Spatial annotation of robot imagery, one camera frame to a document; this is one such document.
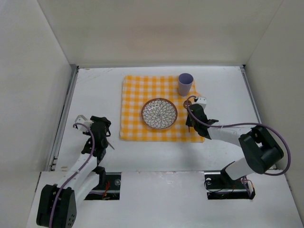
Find copper spoon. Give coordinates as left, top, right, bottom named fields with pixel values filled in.
left=183, top=100, right=192, bottom=132

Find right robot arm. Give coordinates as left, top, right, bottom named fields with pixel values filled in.
left=186, top=104, right=284, bottom=182

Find lilac plastic cup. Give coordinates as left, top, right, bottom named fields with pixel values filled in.
left=178, top=73, right=194, bottom=96

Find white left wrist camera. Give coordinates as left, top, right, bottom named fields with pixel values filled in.
left=73, top=115, right=93, bottom=133

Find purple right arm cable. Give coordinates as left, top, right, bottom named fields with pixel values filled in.
left=186, top=95, right=292, bottom=176

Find left aluminium table rail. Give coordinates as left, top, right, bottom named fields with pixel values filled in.
left=44, top=64, right=79, bottom=171

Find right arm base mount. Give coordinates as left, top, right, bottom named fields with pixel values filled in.
left=204, top=172, right=256, bottom=200

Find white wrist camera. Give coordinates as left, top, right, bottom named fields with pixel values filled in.
left=194, top=96, right=207, bottom=109
left=73, top=115, right=93, bottom=133

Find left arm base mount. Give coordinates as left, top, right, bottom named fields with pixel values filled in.
left=85, top=172, right=122, bottom=200

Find right aluminium table rail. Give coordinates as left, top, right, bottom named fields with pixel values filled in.
left=240, top=65, right=262, bottom=124

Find yellow white checkered cloth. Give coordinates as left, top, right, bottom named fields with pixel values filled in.
left=120, top=75, right=205, bottom=143

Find floral patterned ceramic plate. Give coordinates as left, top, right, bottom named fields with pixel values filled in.
left=141, top=98, right=178, bottom=130

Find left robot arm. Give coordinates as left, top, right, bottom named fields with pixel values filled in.
left=36, top=115, right=111, bottom=228

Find aluminium table rail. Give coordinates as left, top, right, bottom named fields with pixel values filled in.
left=240, top=65, right=262, bottom=124
left=44, top=64, right=79, bottom=171

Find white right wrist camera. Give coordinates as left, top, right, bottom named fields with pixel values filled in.
left=194, top=96, right=207, bottom=109

